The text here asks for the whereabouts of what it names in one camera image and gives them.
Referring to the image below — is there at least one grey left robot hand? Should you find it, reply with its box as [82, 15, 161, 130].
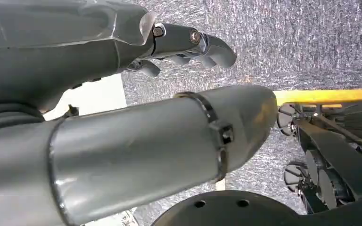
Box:
[0, 0, 278, 226]

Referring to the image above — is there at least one white floor sheet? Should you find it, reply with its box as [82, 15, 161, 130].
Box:
[43, 73, 128, 121]

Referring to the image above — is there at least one ribbed grey left arm sleeve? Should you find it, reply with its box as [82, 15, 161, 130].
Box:
[0, 103, 46, 133]

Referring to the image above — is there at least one yellow floor tape strip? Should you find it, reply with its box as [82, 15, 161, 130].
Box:
[273, 89, 362, 109]

